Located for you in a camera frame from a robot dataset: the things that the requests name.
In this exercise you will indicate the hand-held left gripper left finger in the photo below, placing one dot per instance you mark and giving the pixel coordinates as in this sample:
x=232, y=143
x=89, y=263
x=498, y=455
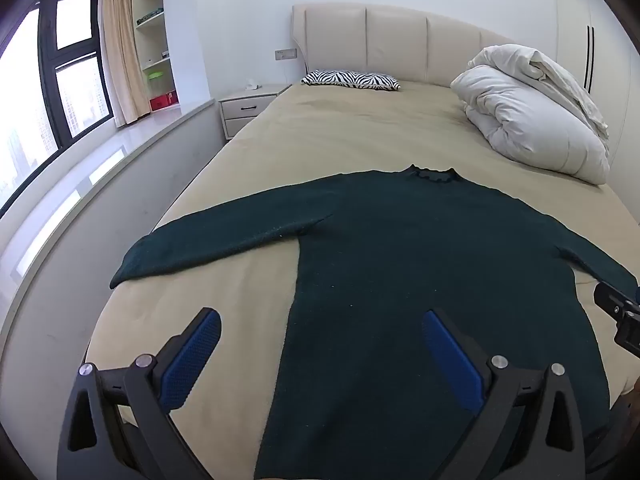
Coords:
x=195, y=355

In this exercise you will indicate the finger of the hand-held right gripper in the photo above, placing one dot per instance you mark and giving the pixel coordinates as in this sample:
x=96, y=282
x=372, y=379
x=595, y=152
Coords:
x=612, y=297

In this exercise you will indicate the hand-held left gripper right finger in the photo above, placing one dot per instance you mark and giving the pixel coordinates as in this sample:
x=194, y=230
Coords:
x=452, y=360

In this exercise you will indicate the dark green knit sweater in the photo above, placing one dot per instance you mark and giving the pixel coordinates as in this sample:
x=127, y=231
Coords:
x=400, y=260

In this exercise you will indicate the person's dark pants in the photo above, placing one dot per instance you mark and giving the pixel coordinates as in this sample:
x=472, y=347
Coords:
x=610, y=440

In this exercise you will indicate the white folded duvet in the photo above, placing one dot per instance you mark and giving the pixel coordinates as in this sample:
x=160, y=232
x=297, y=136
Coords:
x=525, y=115

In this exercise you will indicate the white window sill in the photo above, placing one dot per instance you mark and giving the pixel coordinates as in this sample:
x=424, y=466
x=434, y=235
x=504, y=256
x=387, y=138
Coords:
x=125, y=145

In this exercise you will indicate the white nightstand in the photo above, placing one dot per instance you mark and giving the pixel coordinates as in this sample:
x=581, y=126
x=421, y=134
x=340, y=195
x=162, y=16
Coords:
x=245, y=110

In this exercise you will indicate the bed with beige sheet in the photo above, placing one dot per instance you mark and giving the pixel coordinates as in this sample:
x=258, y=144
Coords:
x=350, y=130

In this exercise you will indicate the red box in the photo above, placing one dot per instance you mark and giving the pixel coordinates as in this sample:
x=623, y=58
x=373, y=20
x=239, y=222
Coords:
x=163, y=101

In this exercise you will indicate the white wardrobe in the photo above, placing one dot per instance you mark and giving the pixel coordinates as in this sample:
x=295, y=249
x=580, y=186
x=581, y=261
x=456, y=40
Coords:
x=615, y=35

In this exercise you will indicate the green plastic container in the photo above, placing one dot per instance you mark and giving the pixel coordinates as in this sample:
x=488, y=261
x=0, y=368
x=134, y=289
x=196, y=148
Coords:
x=155, y=75

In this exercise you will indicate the zebra print pillow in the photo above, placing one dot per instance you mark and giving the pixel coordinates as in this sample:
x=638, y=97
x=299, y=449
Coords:
x=350, y=80

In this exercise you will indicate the black framed window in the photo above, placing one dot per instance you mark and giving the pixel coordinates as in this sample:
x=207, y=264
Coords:
x=47, y=85

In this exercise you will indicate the beige curtain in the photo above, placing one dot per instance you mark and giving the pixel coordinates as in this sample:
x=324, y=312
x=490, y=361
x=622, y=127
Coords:
x=120, y=50

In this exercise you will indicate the white open shelf unit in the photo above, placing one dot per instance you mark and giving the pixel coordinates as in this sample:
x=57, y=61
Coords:
x=155, y=40

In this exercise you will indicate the cream padded headboard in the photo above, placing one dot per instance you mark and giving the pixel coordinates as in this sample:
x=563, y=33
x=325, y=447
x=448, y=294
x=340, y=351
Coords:
x=395, y=45

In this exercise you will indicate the items on shelf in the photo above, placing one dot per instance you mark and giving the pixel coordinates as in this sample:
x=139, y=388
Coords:
x=150, y=16

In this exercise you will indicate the wall switch panel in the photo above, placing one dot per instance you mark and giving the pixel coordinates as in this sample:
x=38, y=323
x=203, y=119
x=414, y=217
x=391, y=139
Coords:
x=285, y=53

